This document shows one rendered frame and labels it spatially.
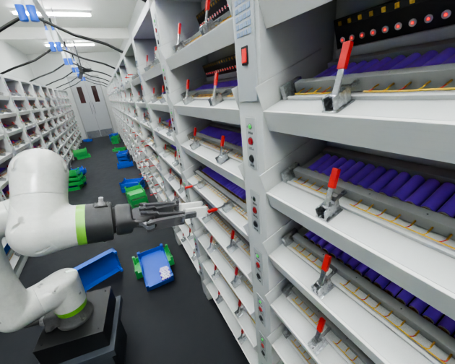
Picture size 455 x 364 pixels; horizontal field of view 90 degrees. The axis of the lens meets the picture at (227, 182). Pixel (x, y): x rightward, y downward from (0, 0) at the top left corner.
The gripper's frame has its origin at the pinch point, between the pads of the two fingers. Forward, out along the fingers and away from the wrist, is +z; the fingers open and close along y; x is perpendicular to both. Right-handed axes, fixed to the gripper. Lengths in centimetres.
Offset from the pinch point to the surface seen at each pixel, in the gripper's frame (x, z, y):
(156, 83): -42, 14, 124
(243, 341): 80, 33, 10
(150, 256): 91, 6, 109
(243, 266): 26.0, 20.8, 1.2
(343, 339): 20.8, 24.8, -35.8
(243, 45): -40.7, 5.2, -11.0
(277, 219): -1.8, 17.3, -16.1
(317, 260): 4.6, 22.1, -26.5
